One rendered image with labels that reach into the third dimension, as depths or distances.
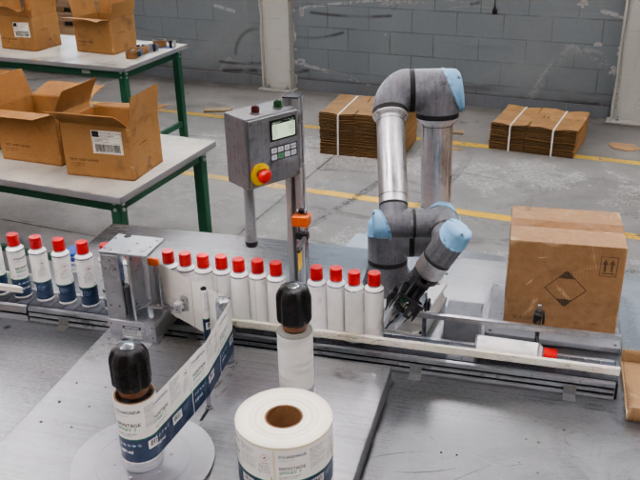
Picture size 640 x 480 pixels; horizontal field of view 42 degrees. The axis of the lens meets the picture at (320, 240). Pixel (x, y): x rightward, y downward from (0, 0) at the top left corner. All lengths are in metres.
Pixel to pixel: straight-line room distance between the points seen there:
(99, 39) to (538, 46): 3.54
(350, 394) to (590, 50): 5.54
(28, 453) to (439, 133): 1.30
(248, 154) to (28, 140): 2.11
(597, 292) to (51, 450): 1.43
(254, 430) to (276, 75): 6.56
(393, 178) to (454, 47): 5.36
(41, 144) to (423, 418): 2.52
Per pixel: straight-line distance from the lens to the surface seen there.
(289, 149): 2.16
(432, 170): 2.31
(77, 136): 3.78
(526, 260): 2.29
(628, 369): 2.32
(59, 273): 2.49
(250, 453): 1.69
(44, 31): 6.58
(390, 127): 2.20
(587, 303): 2.35
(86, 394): 2.13
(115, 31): 6.22
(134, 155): 3.69
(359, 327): 2.19
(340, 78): 7.86
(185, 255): 2.27
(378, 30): 7.63
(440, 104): 2.25
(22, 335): 2.53
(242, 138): 2.09
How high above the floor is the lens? 2.07
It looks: 25 degrees down
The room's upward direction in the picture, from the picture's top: 1 degrees counter-clockwise
